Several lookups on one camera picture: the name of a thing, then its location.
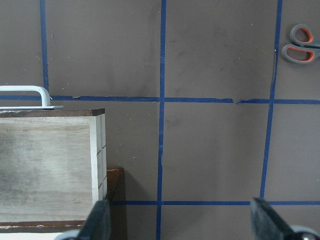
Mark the white drawer handle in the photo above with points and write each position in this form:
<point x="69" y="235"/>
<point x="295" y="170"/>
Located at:
<point x="42" y="95"/>

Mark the grey orange scissors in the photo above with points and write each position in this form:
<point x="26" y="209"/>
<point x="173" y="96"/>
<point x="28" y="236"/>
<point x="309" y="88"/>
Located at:
<point x="310" y="46"/>

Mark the wooden drawer with brown front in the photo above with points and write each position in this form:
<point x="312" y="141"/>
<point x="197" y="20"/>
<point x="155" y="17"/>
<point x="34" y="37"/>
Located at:
<point x="53" y="168"/>

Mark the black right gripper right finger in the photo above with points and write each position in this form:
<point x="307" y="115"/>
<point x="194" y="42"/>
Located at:
<point x="266" y="223"/>

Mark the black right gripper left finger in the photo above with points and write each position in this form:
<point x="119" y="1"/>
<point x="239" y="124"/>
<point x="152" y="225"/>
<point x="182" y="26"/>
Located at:
<point x="97" y="226"/>

